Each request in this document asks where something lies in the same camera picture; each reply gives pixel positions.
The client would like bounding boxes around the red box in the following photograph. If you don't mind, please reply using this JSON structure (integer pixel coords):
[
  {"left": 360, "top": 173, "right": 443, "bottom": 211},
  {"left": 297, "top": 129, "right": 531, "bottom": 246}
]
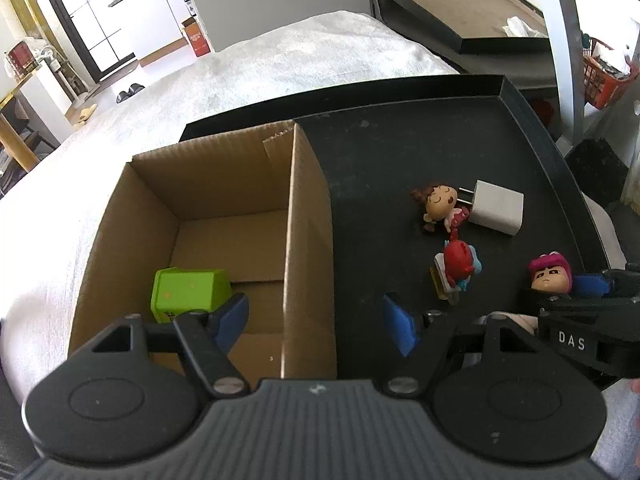
[{"left": 6, "top": 40, "right": 38, "bottom": 81}]

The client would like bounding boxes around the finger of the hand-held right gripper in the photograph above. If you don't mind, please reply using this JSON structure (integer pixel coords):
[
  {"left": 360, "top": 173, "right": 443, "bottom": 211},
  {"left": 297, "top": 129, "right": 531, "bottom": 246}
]
[
  {"left": 539, "top": 295, "right": 640, "bottom": 318},
  {"left": 574, "top": 269, "right": 640, "bottom": 297}
]

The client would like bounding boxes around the white blanket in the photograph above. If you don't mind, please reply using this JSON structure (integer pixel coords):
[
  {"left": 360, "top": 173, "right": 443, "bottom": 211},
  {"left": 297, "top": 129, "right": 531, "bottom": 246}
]
[{"left": 0, "top": 10, "right": 628, "bottom": 411}]

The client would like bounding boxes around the green cube toy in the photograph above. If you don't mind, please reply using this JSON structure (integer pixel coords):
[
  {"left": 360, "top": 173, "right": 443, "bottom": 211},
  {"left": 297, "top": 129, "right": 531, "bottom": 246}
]
[{"left": 150, "top": 267, "right": 233, "bottom": 325}]

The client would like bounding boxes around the white kitchen cabinet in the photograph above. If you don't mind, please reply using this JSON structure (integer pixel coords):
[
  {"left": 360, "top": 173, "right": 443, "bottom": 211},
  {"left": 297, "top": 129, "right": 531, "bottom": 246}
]
[{"left": 107, "top": 0, "right": 211, "bottom": 68}]

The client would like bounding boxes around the brown-lined black tray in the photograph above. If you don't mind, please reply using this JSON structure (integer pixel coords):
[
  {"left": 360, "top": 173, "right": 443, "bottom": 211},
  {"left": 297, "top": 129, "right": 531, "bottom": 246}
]
[{"left": 375, "top": 0, "right": 551, "bottom": 55}]

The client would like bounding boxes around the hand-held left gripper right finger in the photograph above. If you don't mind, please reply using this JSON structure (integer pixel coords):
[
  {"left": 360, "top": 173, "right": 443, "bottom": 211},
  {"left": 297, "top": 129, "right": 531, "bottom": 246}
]
[{"left": 382, "top": 292, "right": 545, "bottom": 401}]

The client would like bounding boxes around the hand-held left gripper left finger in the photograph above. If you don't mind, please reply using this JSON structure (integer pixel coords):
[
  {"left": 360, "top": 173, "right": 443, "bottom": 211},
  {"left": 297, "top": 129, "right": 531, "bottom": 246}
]
[{"left": 91, "top": 292, "right": 251, "bottom": 401}]

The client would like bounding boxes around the black framed glass door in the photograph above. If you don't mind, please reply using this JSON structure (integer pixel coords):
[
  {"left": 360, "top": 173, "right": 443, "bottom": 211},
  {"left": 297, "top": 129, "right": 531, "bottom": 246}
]
[{"left": 37, "top": 0, "right": 138, "bottom": 83}]

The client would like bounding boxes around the brown-haired doll figurine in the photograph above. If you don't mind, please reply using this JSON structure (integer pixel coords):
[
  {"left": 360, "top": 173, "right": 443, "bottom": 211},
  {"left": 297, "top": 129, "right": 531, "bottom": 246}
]
[{"left": 411, "top": 183, "right": 471, "bottom": 233}]

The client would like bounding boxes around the brown cardboard box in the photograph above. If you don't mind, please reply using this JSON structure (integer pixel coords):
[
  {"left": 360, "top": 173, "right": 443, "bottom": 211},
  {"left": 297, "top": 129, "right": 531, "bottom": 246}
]
[{"left": 67, "top": 121, "right": 340, "bottom": 381}]

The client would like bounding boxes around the orange cardboard box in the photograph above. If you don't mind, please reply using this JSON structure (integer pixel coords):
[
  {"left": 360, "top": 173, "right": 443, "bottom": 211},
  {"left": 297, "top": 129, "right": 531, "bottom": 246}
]
[{"left": 181, "top": 16, "right": 212, "bottom": 57}]

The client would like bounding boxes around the black fabric bag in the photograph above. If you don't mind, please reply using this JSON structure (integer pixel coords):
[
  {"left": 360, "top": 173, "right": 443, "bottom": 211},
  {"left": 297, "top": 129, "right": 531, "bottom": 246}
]
[{"left": 565, "top": 137, "right": 628, "bottom": 206}]

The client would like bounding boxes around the white crumpled paper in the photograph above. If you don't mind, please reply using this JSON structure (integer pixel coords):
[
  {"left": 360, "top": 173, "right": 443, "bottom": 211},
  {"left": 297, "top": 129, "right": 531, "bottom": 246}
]
[{"left": 502, "top": 16, "right": 548, "bottom": 38}]

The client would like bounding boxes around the white plug charger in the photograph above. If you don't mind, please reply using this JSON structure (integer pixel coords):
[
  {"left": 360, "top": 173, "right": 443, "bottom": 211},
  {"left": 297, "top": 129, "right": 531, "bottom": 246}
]
[{"left": 459, "top": 179, "right": 525, "bottom": 237}]

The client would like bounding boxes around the red fish figurine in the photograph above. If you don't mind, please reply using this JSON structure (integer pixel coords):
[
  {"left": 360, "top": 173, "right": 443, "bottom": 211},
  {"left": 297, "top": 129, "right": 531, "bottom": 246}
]
[{"left": 430, "top": 227, "right": 485, "bottom": 305}]

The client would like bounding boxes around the gold table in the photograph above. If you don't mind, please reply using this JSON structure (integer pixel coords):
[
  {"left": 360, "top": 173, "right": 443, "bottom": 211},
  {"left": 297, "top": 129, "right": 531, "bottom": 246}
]
[{"left": 0, "top": 85, "right": 42, "bottom": 172}]

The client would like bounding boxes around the pink-hat doll figurine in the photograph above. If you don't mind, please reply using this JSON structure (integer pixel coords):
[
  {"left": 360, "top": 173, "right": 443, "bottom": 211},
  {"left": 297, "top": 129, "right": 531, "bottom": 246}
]
[{"left": 520, "top": 253, "right": 576, "bottom": 311}]

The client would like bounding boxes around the orange plastic basket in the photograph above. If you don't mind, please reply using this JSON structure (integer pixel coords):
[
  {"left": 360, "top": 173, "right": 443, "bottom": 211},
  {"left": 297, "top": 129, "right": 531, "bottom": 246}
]
[{"left": 582, "top": 37, "right": 638, "bottom": 110}]

